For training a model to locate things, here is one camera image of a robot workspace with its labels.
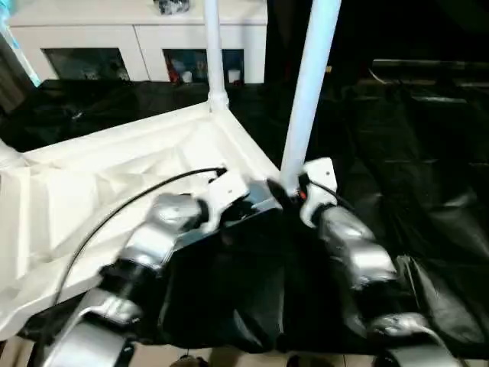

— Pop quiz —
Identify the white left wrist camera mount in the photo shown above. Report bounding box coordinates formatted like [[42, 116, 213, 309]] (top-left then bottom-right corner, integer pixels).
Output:
[[203, 171, 252, 235]]

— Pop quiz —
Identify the blue white package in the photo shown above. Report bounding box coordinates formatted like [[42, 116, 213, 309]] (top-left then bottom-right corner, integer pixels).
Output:
[[0, 26, 42, 88]]

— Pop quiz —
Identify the black television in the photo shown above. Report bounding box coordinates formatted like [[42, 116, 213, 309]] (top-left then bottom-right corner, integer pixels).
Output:
[[371, 0, 489, 87]]

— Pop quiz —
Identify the black box with beige label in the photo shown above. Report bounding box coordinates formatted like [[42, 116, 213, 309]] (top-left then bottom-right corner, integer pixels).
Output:
[[265, 0, 375, 93]]

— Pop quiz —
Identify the white plastic table top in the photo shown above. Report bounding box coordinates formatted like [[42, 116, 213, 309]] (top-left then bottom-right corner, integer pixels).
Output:
[[0, 102, 284, 326]]

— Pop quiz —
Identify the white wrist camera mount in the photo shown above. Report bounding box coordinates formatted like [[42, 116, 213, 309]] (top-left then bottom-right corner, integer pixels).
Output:
[[203, 171, 252, 235], [296, 158, 340, 229]]

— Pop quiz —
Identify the white plastic table leg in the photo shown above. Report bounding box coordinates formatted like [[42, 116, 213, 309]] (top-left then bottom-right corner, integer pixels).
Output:
[[201, 0, 231, 115], [0, 136, 24, 170], [280, 0, 344, 196]]

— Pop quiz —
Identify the black mat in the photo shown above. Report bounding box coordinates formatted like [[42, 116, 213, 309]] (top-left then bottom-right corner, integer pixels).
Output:
[[0, 78, 489, 355]]

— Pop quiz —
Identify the clear bag on cabinet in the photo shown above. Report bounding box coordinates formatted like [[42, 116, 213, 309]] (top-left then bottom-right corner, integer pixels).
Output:
[[154, 0, 191, 17]]

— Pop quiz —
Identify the white cabinet with glass doors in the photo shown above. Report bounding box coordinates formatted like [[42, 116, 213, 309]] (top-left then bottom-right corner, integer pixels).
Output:
[[8, 0, 269, 84]]

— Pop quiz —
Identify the grey curtain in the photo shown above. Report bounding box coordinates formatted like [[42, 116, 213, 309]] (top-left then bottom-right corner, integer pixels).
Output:
[[0, 45, 36, 114]]

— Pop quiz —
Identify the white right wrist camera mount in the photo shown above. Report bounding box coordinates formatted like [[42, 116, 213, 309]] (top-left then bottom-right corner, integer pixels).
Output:
[[296, 158, 340, 229]]

